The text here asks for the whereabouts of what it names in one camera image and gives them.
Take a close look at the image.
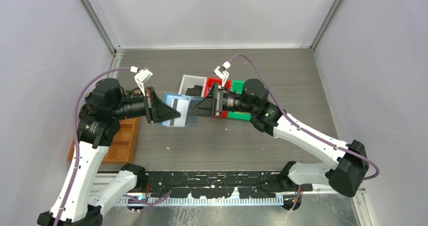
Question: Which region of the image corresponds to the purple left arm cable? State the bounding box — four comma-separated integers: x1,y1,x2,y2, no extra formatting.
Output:
53,67,174,226

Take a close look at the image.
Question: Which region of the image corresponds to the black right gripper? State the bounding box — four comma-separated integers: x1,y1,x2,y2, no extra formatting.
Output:
188,83,256,118

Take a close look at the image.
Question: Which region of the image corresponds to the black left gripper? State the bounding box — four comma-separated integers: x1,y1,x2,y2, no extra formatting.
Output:
112,86,181,124

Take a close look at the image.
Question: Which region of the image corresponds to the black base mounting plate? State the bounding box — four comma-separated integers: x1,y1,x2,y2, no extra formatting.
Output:
130,171,298,199

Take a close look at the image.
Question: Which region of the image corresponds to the red plastic bin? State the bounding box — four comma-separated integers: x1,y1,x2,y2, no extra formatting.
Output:
204,77,234,118

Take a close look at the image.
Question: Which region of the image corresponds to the green plastic bin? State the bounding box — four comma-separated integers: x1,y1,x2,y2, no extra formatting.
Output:
227,80,251,121

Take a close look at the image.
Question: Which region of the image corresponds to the blue leather card holder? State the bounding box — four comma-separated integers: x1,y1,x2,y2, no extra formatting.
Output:
160,92,203,128

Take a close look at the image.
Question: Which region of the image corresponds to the black item in white bin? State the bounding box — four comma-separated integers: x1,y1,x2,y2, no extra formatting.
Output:
185,85,204,97

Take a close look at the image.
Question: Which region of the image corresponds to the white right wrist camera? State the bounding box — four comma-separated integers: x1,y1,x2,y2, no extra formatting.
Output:
213,61,231,87

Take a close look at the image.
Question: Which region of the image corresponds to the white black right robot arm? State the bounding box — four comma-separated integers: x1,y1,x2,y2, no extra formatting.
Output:
188,79,369,197

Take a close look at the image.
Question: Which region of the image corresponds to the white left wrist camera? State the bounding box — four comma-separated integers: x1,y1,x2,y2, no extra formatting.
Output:
134,68,153,96

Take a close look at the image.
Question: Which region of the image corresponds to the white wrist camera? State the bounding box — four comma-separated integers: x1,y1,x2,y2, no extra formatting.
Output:
134,68,153,96
213,61,231,87

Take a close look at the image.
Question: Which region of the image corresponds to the white plastic bin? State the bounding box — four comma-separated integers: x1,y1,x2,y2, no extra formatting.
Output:
178,75,207,96

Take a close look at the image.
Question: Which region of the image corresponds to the orange compartment tray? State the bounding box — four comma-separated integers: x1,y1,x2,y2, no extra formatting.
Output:
67,91,143,164

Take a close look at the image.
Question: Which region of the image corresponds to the silver VIP credit card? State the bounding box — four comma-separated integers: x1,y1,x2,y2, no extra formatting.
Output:
169,98,191,128

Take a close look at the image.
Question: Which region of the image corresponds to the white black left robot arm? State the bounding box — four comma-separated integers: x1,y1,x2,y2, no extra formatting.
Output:
37,78,180,225

